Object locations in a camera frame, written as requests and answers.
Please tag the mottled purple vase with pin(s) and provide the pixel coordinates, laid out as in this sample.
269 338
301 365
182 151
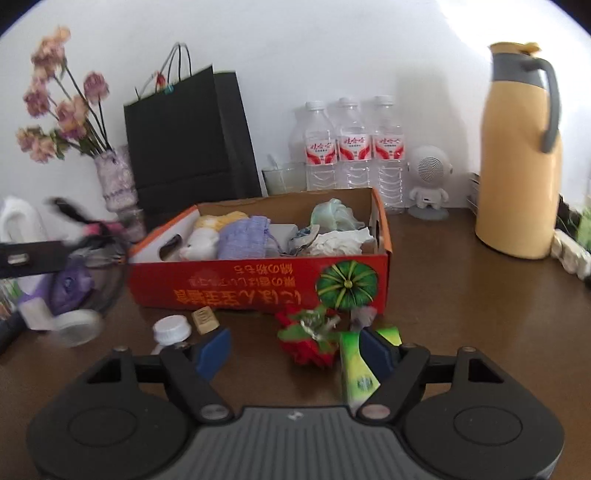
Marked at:
117 184

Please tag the red cardboard box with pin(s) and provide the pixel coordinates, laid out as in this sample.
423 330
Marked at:
258 286

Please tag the red and green foil wrapper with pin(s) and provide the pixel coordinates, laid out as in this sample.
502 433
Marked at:
307 346

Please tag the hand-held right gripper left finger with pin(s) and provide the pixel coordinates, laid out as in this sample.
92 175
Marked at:
214 353

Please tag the black paper bag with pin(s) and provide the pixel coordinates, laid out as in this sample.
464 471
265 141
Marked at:
189 147

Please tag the purple tissue pack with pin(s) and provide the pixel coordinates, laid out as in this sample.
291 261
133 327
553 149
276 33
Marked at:
69 284

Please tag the clear glass cup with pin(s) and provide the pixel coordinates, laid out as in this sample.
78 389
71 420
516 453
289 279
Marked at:
284 182

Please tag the yellow and white plush toy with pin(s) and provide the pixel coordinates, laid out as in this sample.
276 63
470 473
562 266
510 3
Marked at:
203 240

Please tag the white detergent jug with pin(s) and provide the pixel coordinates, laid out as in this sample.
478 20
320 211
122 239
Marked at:
21 219

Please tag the dried pink flowers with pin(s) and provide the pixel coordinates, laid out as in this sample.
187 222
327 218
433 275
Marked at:
69 115

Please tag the blue printed clear wrapper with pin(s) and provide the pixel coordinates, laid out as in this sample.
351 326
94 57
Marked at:
302 240

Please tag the red label water bottle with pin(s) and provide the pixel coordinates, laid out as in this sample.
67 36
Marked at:
319 147
388 147
354 145

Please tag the small tan block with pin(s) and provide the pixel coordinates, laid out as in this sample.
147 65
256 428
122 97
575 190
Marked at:
205 321

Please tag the white robot speaker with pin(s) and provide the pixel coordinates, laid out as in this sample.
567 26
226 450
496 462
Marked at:
429 175

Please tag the yellow thermos jug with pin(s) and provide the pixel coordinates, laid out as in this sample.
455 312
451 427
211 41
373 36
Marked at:
512 161

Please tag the small white capped bottle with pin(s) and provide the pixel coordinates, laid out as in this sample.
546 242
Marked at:
171 328

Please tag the pale plastic bag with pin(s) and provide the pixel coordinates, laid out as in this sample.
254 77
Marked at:
334 214

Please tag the white power strip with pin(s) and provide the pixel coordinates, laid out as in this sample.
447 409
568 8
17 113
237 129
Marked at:
572 258

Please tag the small silver foil piece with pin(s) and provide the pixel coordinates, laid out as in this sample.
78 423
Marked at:
364 316

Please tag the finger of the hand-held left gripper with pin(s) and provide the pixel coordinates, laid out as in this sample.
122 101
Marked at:
69 211
37 258

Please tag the white labelled wipes pack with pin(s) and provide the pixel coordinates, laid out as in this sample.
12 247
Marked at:
282 237

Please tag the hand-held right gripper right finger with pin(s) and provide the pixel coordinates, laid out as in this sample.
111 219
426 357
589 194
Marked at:
376 353

